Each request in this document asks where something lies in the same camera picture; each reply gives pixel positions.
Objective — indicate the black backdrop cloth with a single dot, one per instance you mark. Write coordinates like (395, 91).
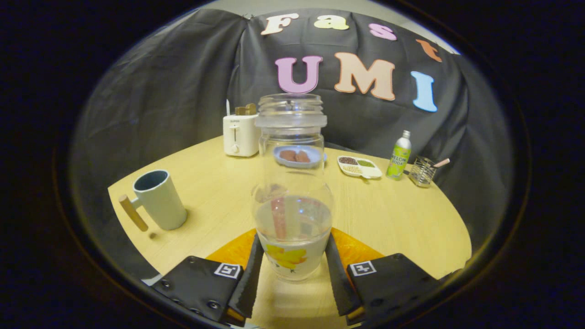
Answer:
(173, 91)

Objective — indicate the white divided dish with grains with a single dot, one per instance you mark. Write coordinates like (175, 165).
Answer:
(372, 172)

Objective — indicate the wooden table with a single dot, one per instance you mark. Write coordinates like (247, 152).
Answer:
(388, 214)

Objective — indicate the white toaster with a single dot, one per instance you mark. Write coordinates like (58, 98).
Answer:
(240, 137)

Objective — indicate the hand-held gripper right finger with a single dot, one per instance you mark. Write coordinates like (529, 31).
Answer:
(340, 283)

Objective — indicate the green soda bottle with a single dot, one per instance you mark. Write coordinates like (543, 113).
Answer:
(398, 160)

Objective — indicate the brown cookie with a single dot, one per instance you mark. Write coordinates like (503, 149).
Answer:
(303, 157)
(288, 155)

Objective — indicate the blue plate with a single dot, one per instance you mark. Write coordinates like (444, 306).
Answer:
(285, 164)

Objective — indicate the clear glass juice bottle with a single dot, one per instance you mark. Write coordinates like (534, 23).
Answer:
(292, 219)

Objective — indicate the brown toast slice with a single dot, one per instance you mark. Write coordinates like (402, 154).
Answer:
(240, 111)
(251, 108)

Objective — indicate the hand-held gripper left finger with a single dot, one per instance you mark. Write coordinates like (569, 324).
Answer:
(249, 283)

